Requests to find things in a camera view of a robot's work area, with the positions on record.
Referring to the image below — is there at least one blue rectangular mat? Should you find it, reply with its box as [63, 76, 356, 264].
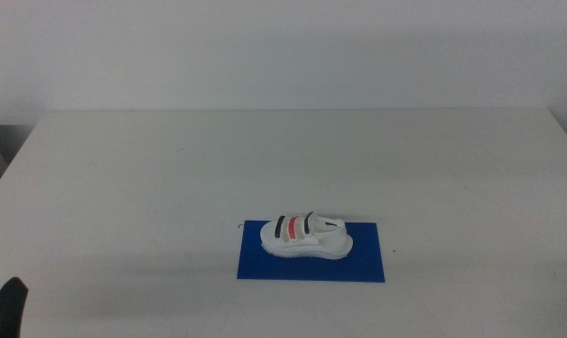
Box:
[236, 220, 386, 284]

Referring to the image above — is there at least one white sandal with striped straps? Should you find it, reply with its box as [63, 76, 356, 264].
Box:
[258, 210, 354, 260]

